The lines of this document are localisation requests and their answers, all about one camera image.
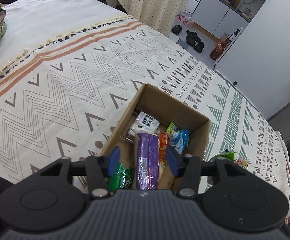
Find round table dotted tablecloth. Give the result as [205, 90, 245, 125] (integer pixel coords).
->
[106, 0, 188, 37]

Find pink water bottle pack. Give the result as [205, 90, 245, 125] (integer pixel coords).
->
[178, 10, 194, 27]

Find orange rice cracker pack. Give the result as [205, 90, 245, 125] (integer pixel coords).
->
[158, 131, 169, 180]

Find black slippers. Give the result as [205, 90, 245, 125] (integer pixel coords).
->
[171, 25, 205, 53]

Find white cabinet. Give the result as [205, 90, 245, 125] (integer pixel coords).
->
[186, 0, 250, 38]

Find white black snack packet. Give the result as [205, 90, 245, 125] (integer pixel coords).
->
[128, 112, 160, 137]

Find gold red candy packet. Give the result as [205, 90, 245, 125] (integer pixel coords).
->
[234, 157, 249, 170]

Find bright green candy packet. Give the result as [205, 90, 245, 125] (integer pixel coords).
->
[209, 152, 238, 163]

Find green snack packet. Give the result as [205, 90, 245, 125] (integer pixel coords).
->
[108, 163, 134, 192]

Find patterned bed blanket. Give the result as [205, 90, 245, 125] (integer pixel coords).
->
[0, 16, 290, 198]

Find blue snack packet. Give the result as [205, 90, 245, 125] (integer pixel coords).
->
[166, 122, 189, 154]

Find open brown cardboard box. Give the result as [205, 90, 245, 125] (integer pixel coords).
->
[102, 84, 211, 192]

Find purple long snack pack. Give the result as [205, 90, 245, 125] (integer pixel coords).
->
[135, 132, 159, 190]

